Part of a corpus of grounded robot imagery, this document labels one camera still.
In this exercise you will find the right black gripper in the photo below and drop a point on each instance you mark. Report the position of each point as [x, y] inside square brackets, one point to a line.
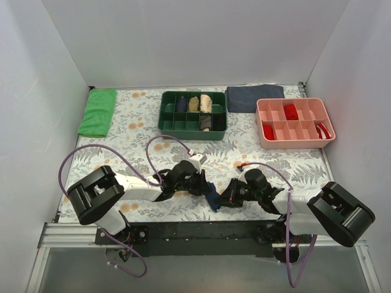
[231, 193]

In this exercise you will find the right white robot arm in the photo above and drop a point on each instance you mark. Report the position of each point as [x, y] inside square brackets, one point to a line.
[328, 211]

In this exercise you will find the rolled navy underwear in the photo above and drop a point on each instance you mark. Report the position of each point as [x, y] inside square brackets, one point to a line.
[181, 104]

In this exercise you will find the rolled red underwear left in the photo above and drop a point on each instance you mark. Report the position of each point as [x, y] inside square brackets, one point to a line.
[268, 132]

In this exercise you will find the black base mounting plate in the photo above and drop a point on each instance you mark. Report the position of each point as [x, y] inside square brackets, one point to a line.
[246, 237]

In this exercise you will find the rolled red underwear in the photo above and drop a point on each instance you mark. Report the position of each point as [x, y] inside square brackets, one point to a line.
[291, 113]
[268, 132]

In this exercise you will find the green folded towel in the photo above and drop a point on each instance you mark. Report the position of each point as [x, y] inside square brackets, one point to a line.
[98, 113]

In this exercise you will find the rolled grey brown underwear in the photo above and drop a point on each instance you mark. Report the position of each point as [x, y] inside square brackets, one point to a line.
[205, 123]

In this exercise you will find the pink divided organizer tray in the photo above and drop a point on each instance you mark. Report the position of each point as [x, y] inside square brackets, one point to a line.
[293, 134]

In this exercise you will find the green divided organizer tray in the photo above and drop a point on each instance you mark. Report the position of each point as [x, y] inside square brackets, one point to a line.
[186, 125]

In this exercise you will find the rolled cream underwear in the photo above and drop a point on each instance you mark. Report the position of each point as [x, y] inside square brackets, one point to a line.
[206, 104]

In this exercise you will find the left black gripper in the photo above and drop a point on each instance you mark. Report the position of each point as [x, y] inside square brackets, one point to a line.
[199, 184]

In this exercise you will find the floral table mat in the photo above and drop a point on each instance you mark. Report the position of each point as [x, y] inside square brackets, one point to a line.
[135, 122]

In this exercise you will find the navy white-trimmed underwear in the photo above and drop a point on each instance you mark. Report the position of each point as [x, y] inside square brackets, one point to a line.
[211, 196]

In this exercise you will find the rolled black underwear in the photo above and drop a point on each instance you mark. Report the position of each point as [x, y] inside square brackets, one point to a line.
[219, 122]

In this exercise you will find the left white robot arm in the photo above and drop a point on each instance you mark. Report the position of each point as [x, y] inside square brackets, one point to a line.
[94, 197]

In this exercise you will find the rolled tan underwear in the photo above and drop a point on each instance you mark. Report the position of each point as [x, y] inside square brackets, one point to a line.
[193, 105]

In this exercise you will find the red white striped underwear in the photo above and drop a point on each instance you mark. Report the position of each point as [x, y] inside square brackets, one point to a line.
[322, 131]

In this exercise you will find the rolled red underwear top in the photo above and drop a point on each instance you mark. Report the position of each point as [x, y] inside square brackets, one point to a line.
[291, 113]

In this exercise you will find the dark blue folded cloth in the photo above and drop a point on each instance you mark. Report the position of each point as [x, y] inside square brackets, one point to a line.
[243, 99]

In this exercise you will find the aluminium frame rail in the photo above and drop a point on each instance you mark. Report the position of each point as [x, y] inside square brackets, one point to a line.
[71, 235]

